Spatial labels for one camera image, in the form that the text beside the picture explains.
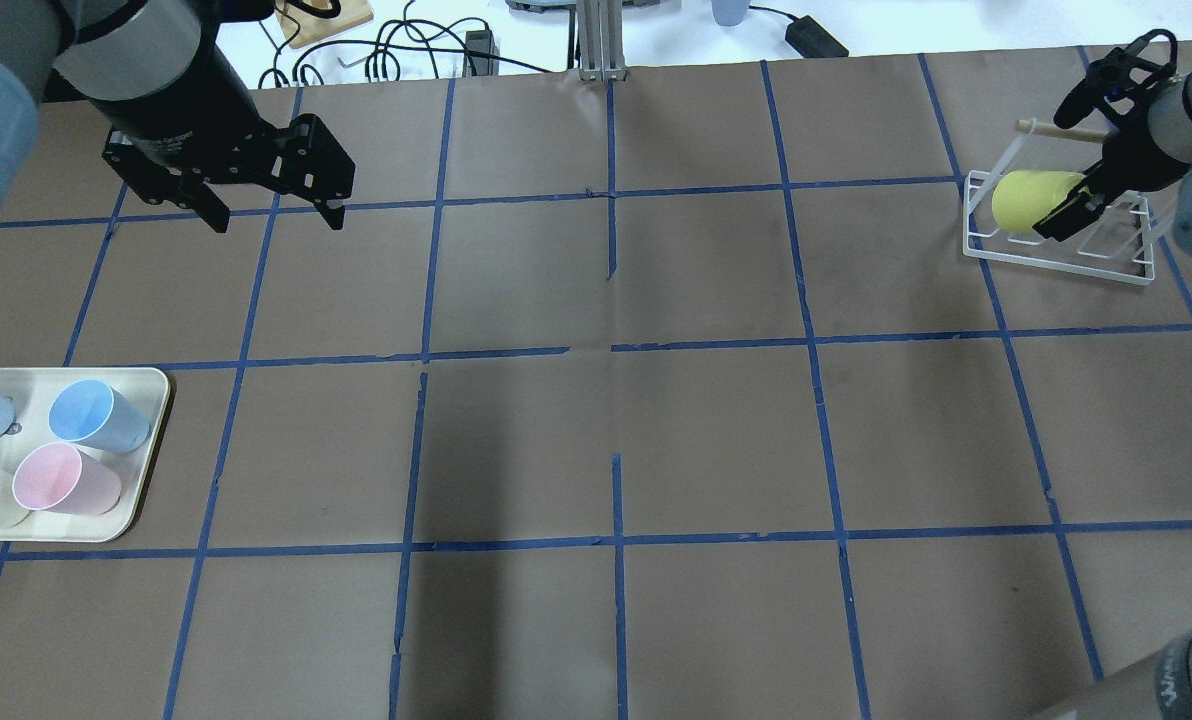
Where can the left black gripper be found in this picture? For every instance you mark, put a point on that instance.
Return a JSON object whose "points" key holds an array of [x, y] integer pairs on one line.
{"points": [[178, 118]]}

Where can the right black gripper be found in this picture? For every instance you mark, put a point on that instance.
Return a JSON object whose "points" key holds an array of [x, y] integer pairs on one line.
{"points": [[1128, 155]]}

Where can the yellow-green ikea cup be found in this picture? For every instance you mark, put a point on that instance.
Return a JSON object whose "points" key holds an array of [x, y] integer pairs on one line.
{"points": [[1022, 198]]}

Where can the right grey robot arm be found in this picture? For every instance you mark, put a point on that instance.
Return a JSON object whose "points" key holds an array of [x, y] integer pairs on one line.
{"points": [[1159, 686]]}

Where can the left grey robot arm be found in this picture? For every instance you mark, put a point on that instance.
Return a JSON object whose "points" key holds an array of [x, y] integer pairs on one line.
{"points": [[111, 49]]}

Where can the blue cup near gripper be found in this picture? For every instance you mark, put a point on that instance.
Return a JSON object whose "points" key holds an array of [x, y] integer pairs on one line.
{"points": [[91, 413]]}

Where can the pink plastic cup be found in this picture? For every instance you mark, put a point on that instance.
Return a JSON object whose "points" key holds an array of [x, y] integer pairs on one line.
{"points": [[62, 478]]}

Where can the pale blue cup on desk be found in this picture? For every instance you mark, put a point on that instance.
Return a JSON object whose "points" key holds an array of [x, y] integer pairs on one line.
{"points": [[729, 13]]}

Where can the wooden rack dowel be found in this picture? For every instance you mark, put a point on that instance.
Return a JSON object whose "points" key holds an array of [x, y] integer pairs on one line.
{"points": [[1035, 128]]}

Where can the wooden stand base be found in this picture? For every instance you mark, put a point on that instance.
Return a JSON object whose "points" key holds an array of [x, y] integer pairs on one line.
{"points": [[305, 23]]}

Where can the black power adapter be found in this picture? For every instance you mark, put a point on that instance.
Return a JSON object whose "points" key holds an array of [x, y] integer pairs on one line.
{"points": [[812, 41]]}

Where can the white wire cup rack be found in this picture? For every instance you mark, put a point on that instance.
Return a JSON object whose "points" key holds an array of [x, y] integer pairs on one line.
{"points": [[1119, 247]]}

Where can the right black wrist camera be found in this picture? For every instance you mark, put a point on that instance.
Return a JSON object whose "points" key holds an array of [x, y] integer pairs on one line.
{"points": [[1122, 85]]}

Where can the aluminium frame post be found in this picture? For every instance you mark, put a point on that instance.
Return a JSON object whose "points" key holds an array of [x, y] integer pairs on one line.
{"points": [[601, 55]]}

